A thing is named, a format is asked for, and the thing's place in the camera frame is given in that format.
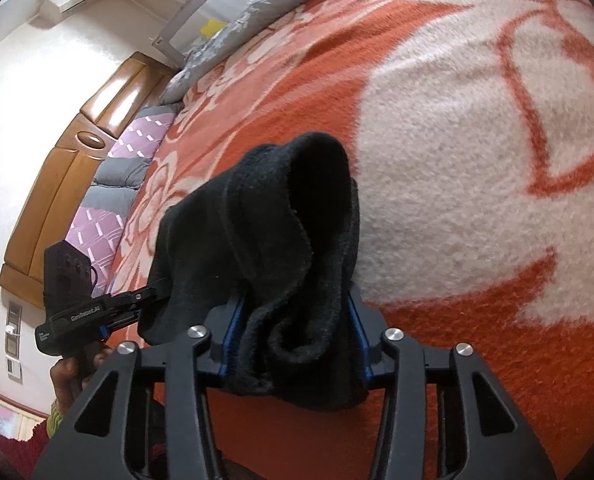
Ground wooden headboard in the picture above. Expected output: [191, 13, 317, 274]
[0, 51, 175, 306]

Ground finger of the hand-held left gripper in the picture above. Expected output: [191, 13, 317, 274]
[105, 307, 144, 337]
[108, 286, 172, 312]

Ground dark red cloth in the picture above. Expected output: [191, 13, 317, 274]
[0, 430, 52, 480]

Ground wall switch panel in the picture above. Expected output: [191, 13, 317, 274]
[4, 301, 24, 377]

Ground person's left hand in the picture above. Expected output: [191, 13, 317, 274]
[49, 349, 112, 411]

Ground orange and white blanket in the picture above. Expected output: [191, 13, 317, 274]
[97, 0, 594, 480]

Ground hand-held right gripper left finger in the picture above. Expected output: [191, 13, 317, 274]
[32, 300, 248, 480]

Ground black pants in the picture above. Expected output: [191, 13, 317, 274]
[138, 132, 368, 412]

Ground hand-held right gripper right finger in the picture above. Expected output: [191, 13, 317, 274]
[347, 290, 558, 480]

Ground grey bed guard rail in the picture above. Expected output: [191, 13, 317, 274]
[152, 0, 288, 68]

